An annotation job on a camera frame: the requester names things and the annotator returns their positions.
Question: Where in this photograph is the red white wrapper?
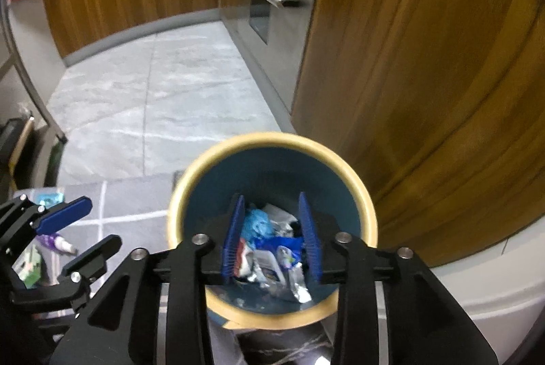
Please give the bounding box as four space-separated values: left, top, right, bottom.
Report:
235 238 257 277

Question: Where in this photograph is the yellow rimmed teal bin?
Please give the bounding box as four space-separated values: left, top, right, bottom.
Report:
165 132 379 328

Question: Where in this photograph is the tall wooden cabinet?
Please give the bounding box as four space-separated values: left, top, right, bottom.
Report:
291 0 545 269

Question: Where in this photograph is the silver foil packet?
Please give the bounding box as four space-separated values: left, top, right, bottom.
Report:
277 246 312 304

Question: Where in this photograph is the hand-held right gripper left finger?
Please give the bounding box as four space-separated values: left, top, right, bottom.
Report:
50 194 246 365

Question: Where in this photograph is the purple bottle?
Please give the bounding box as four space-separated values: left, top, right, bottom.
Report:
37 234 80 256

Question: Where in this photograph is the green white packet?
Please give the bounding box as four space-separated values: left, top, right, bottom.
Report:
12 245 43 290

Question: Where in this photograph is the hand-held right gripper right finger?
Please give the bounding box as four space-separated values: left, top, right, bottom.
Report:
297 191 500 365

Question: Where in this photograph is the grey mat with white lines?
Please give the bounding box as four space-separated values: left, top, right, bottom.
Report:
11 172 214 365

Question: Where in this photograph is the steel cart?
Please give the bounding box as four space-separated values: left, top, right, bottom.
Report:
0 0 69 145

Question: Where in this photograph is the shiny teal foil wrapper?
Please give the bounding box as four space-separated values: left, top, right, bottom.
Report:
35 193 65 207

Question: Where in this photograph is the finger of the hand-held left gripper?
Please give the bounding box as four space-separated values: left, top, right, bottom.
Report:
9 234 123 312
0 194 93 263

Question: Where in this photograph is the blue plastic bag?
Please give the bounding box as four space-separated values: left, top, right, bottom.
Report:
243 209 277 241

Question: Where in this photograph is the black box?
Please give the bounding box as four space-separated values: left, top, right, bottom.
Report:
0 117 24 163

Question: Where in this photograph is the wooden board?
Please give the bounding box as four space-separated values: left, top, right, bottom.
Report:
7 115 35 172

